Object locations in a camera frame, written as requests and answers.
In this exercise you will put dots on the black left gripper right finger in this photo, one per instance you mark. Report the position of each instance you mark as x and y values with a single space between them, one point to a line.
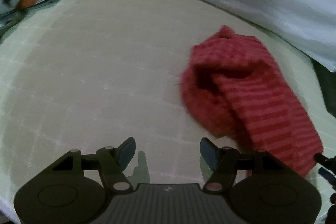
223 162

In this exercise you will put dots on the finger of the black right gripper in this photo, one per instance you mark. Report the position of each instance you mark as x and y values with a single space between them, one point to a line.
328 169

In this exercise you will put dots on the red checkered cloth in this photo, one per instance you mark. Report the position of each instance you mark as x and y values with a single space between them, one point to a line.
233 87

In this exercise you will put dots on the green grid mat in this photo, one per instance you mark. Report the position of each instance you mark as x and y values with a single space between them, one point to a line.
89 73

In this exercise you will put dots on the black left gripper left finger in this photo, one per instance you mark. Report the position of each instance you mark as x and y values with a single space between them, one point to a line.
113 162

